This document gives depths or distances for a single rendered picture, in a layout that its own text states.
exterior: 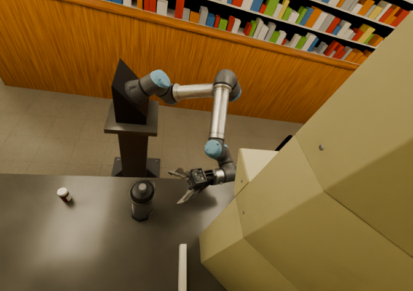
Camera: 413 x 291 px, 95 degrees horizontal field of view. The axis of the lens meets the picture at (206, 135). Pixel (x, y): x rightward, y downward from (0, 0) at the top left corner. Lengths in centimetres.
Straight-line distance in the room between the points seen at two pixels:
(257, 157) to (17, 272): 94
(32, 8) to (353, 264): 271
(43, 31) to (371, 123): 268
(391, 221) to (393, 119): 14
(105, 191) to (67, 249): 26
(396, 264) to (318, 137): 20
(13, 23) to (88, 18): 70
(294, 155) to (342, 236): 14
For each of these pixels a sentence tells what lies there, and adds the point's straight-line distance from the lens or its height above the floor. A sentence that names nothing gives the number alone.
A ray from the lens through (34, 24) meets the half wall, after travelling 271.
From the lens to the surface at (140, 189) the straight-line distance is 78.
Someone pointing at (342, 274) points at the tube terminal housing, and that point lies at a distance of 49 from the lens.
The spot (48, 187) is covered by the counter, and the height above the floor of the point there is 94.
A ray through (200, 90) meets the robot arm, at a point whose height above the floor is 127.
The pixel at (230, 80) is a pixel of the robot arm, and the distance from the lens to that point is 98.
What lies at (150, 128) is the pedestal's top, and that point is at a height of 94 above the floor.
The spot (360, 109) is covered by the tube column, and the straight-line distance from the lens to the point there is 31.
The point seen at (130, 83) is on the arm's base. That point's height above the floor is 119.
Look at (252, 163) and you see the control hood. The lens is 56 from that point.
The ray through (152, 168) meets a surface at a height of 1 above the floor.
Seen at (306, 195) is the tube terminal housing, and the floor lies 168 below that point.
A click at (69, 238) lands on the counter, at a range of 105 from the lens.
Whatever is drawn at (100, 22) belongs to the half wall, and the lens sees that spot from 243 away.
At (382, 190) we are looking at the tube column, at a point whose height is 177.
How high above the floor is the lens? 192
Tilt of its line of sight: 47 degrees down
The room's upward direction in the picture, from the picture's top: 22 degrees clockwise
